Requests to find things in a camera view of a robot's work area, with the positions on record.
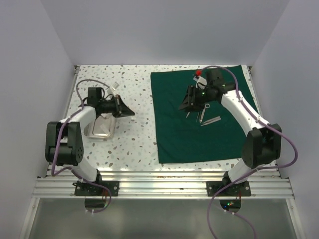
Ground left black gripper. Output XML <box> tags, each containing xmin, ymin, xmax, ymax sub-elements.
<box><xmin>99</xmin><ymin>94</ymin><xmax>135</xmax><ymax>118</ymax></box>

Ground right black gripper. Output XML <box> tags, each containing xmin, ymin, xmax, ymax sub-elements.
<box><xmin>178</xmin><ymin>85</ymin><xmax>216</xmax><ymax>113</ymax></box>

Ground steel scissors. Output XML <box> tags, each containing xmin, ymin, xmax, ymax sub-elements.
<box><xmin>196</xmin><ymin>104</ymin><xmax>210</xmax><ymax>123</ymax></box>

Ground green surgical drape cloth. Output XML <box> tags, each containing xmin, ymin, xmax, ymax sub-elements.
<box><xmin>150</xmin><ymin>65</ymin><xmax>260</xmax><ymax>165</ymax></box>

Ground white gauze strip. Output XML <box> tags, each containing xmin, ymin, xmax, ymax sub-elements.
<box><xmin>100</xmin><ymin>123</ymin><xmax>109</xmax><ymax>133</ymax></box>

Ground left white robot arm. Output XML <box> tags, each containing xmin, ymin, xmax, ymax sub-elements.
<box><xmin>45</xmin><ymin>87</ymin><xmax>135</xmax><ymax>196</ymax></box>

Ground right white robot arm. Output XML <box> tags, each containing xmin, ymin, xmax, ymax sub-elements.
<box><xmin>179</xmin><ymin>69</ymin><xmax>282</xmax><ymax>196</ymax></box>

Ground steel tweezers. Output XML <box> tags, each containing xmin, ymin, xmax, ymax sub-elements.
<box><xmin>201</xmin><ymin>117</ymin><xmax>221</xmax><ymax>126</ymax></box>

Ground stainless steel tray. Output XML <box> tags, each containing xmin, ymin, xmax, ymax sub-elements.
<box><xmin>84</xmin><ymin>113</ymin><xmax>116</xmax><ymax>139</ymax></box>

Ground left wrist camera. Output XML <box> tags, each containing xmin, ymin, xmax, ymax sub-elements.
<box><xmin>107</xmin><ymin>82</ymin><xmax>119</xmax><ymax>95</ymax></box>

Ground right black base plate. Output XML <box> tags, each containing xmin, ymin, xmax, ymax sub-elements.
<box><xmin>206</xmin><ymin>181</ymin><xmax>252</xmax><ymax>197</ymax></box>

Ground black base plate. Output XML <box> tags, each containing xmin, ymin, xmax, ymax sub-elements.
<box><xmin>206</xmin><ymin>181</ymin><xmax>252</xmax><ymax>197</ymax></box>
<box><xmin>72</xmin><ymin>181</ymin><xmax>120</xmax><ymax>197</ymax></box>

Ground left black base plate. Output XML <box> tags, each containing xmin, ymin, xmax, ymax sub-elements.
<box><xmin>72</xmin><ymin>181</ymin><xmax>120</xmax><ymax>197</ymax></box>

